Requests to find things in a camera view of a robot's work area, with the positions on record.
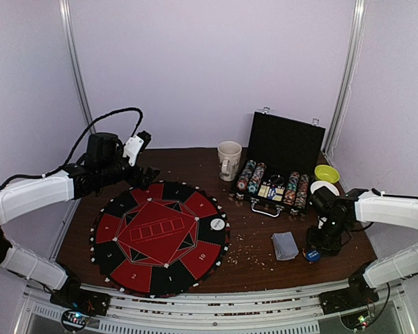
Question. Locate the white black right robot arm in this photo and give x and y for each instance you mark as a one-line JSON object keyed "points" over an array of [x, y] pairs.
{"points": [[373, 206]]}

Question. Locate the aluminium corner frame post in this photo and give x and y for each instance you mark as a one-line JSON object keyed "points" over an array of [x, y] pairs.
{"points": [[66, 20]]}

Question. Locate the white orange bowl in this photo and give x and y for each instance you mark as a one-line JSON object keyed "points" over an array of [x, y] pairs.
{"points": [[329, 187]]}

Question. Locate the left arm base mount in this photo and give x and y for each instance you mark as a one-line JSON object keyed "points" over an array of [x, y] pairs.
{"points": [[72, 296]]}

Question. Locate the cream ceramic mug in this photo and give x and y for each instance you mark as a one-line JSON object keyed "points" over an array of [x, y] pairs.
{"points": [[229, 154]]}

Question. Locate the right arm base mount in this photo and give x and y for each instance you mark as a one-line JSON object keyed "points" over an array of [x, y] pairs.
{"points": [[349, 298]]}

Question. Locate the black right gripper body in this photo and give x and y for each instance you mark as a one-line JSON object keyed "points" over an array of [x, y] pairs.
{"points": [[324, 241]]}

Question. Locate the blue card box in case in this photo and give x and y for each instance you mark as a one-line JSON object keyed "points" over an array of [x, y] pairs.
{"points": [[275, 193]]}

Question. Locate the green plastic bowl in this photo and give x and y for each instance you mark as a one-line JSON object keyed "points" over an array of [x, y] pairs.
{"points": [[324, 172]]}

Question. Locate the poker chip row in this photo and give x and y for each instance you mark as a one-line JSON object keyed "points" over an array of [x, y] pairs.
{"points": [[291, 188], [256, 178], [302, 192], [246, 174]]}

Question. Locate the right aluminium frame post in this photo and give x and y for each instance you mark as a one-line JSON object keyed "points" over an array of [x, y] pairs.
{"points": [[354, 45]]}

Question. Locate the grey playing card deck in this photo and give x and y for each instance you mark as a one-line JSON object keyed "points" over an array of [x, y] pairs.
{"points": [[285, 247]]}

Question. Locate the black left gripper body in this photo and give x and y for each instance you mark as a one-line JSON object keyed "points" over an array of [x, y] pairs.
{"points": [[110, 173]]}

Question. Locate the white dealer button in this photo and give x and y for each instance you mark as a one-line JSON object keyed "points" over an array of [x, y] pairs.
{"points": [[217, 224]]}

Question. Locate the round red black poker mat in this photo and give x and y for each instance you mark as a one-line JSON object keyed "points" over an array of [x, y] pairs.
{"points": [[157, 242]]}

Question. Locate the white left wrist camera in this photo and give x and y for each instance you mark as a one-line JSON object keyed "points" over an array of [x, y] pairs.
{"points": [[135, 145]]}

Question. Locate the black poker chip case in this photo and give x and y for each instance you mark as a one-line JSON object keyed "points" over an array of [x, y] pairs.
{"points": [[284, 146]]}

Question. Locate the blue small blind button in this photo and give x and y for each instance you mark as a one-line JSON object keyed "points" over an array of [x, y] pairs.
{"points": [[311, 255]]}

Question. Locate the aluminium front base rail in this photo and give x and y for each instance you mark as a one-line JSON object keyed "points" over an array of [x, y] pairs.
{"points": [[293, 310]]}

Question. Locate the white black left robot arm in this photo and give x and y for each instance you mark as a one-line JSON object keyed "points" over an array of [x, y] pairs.
{"points": [[29, 194]]}

